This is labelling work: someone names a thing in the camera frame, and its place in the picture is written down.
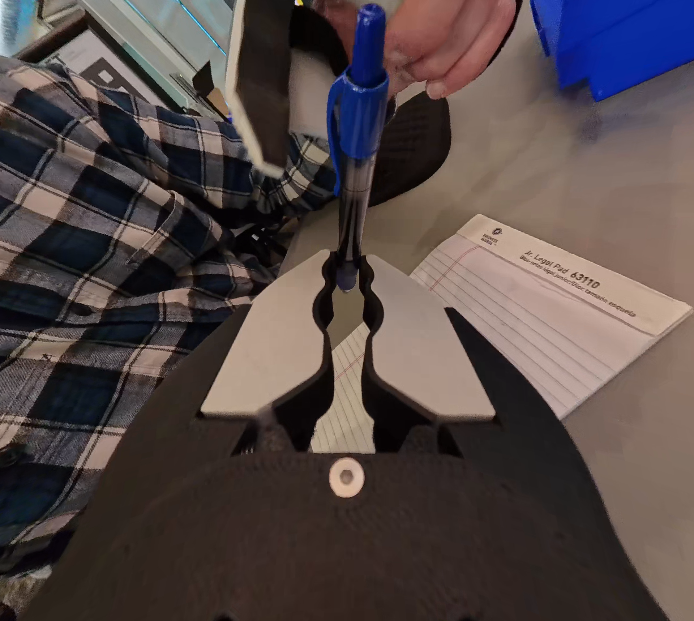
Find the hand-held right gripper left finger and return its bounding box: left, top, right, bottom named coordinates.
left=200, top=249, right=336, bottom=453

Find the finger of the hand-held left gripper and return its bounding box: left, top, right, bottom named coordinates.
left=224, top=0, right=296, bottom=179

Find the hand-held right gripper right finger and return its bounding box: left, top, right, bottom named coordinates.
left=358, top=254, right=497, bottom=453

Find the blue retractable pen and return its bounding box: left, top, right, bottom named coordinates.
left=325, top=3, right=391, bottom=292

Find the white lined legal pad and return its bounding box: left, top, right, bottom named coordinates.
left=310, top=213, right=694, bottom=454

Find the blue plastic bin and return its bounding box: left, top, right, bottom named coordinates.
left=525, top=0, right=694, bottom=102

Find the grey desk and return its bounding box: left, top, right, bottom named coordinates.
left=279, top=0, right=694, bottom=621

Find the person's left hand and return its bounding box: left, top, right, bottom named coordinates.
left=382, top=0, right=517, bottom=100

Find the white printed sign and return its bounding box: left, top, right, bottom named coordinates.
left=40, top=30, right=185, bottom=109

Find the black ribbed rubber pad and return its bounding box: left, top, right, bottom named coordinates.
left=369, top=0, right=526, bottom=208

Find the plaid shirt person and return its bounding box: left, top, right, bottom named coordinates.
left=0, top=54, right=339, bottom=578

